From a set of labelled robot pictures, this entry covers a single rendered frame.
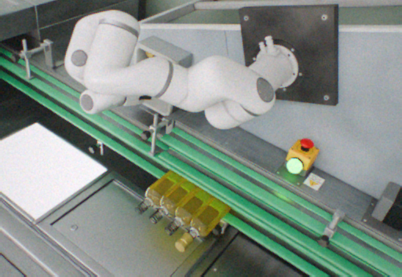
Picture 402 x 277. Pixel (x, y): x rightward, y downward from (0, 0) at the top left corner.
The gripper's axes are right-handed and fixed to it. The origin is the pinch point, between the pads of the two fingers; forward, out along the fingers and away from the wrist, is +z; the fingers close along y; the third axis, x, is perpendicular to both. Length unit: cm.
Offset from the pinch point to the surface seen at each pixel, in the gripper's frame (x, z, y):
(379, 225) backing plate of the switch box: -1, -6, 86
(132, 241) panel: -37, -26, 26
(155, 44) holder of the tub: 16.4, -1.5, 0.6
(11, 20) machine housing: 0, -1, -68
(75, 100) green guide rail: -15.9, -4.9, -24.8
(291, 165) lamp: 3, -6, 58
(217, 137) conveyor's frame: -2.0, -4.0, 33.1
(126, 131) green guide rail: -15.5, -6.2, 1.3
